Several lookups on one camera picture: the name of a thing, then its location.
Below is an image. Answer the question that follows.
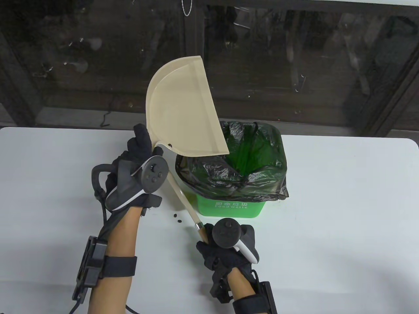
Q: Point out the beige plastic dustpan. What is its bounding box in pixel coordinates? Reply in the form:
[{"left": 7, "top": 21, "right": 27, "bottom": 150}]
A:
[{"left": 146, "top": 56, "right": 229, "bottom": 157}]

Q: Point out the person's left forearm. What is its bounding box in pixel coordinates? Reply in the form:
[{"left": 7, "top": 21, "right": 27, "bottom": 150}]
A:
[{"left": 87, "top": 206, "right": 141, "bottom": 314}]

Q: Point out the dark framed glass window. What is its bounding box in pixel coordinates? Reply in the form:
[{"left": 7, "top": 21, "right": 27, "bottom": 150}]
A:
[{"left": 0, "top": 0, "right": 419, "bottom": 137}]

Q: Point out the black and white hand controller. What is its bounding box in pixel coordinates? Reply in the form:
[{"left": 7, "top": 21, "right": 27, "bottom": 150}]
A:
[
  {"left": 91, "top": 155, "right": 170, "bottom": 211},
  {"left": 212, "top": 218, "right": 260, "bottom": 264}
]

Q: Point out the white table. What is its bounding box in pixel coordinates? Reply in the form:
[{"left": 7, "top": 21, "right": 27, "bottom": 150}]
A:
[{"left": 0, "top": 127, "right": 419, "bottom": 314}]

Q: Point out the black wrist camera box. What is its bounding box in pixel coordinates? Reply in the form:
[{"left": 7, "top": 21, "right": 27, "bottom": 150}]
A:
[
  {"left": 260, "top": 281, "right": 278, "bottom": 314},
  {"left": 72, "top": 237, "right": 108, "bottom": 301}
]

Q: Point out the person's right forearm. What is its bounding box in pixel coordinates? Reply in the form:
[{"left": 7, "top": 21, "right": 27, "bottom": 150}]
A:
[{"left": 228, "top": 267, "right": 257, "bottom": 300}]

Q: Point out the thin black wire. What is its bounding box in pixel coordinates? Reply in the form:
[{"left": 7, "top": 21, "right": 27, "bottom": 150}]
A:
[{"left": 100, "top": 95, "right": 113, "bottom": 127}]

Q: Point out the black plastic garbage bag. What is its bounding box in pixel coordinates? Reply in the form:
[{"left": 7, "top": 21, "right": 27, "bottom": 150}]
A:
[{"left": 175, "top": 120, "right": 289, "bottom": 201}]

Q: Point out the green food waste bin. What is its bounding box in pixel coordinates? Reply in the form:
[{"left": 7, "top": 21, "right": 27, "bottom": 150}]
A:
[{"left": 196, "top": 121, "right": 287, "bottom": 218}]

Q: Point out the black wrist strap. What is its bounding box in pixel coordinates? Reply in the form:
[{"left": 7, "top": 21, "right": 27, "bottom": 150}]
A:
[
  {"left": 232, "top": 294, "right": 267, "bottom": 314},
  {"left": 101, "top": 256, "right": 138, "bottom": 278}
]

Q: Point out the beige brush with wooden handle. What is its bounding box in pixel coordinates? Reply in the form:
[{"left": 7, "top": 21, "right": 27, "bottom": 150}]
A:
[{"left": 167, "top": 173, "right": 210, "bottom": 244}]

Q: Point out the person's right hand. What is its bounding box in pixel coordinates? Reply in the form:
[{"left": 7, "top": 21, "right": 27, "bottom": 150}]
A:
[{"left": 196, "top": 224, "right": 259, "bottom": 282}]

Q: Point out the black glove sensor module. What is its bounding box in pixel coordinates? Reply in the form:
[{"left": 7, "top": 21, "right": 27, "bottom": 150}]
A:
[{"left": 210, "top": 276, "right": 233, "bottom": 303}]

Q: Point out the person's left hand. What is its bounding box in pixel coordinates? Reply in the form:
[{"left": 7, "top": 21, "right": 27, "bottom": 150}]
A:
[{"left": 106, "top": 124, "right": 164, "bottom": 216}]

